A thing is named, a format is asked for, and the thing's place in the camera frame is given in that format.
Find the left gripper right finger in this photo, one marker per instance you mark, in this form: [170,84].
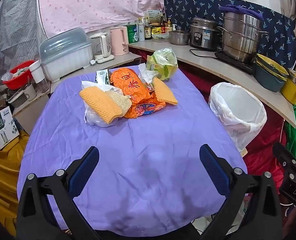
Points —
[216,169]

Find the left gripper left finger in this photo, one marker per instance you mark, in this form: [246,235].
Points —
[80,171]

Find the clear plastic bag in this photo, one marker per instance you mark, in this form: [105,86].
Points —
[90,116]

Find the beige loofah sponge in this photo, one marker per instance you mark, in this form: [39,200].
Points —
[122,101]

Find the orange snack wrapper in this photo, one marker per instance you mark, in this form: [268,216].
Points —
[147,107]

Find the small orange foam net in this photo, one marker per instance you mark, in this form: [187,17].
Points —
[162,92]

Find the green white milk carton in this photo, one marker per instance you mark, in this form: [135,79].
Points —
[102,77]

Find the orange tea bag wrapper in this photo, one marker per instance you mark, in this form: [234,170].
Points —
[128,81]

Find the green yellow plastic bag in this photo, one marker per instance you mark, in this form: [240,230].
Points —
[163,61]

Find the green orange small box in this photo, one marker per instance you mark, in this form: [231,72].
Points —
[150,88]

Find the white paper towel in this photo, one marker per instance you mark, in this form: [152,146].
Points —
[146,75]

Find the white lined trash bin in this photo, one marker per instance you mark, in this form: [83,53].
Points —
[242,114]

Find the red cloth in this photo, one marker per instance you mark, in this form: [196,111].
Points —
[260,149]

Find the purple tablecloth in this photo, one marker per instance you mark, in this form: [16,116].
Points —
[115,197]

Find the yellow cloth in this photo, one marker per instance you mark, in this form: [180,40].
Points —
[10,161]

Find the white green cardboard box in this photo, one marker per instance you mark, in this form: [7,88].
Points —
[8,128]

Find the yellow pot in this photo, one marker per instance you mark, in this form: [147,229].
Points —
[289,88]

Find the black induction cooker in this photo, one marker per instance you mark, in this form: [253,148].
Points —
[220,55]

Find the stacked teal yellow basins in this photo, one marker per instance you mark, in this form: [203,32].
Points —
[269,74]

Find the red basin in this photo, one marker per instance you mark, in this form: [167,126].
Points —
[22,79]

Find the white cup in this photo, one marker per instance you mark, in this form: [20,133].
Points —
[37,71]

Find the white dish rack box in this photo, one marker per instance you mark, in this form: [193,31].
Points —
[65,53]

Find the white glass kettle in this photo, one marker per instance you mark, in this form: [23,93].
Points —
[101,47]

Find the steel rice cooker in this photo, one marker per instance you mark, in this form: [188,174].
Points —
[204,34]

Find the large steel steamer pot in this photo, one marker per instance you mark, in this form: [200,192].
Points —
[241,35]

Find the small steel pot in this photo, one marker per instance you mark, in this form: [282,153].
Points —
[178,37]

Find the blue patterned cloth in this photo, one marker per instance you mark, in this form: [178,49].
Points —
[279,45]

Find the pink electric kettle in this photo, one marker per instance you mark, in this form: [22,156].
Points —
[119,41]

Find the green tin can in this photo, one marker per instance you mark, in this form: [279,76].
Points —
[132,32]

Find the red cap sauce bottle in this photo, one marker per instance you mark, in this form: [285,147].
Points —
[162,24]

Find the dark sauce bottle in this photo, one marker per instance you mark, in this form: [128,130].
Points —
[147,29]

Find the white bottle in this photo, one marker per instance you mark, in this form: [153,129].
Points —
[141,29]

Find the purple gloves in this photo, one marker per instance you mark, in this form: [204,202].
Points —
[240,10]

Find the pink curtain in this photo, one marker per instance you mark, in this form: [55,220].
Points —
[57,16]

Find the white tea box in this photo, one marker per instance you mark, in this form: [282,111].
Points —
[153,15]

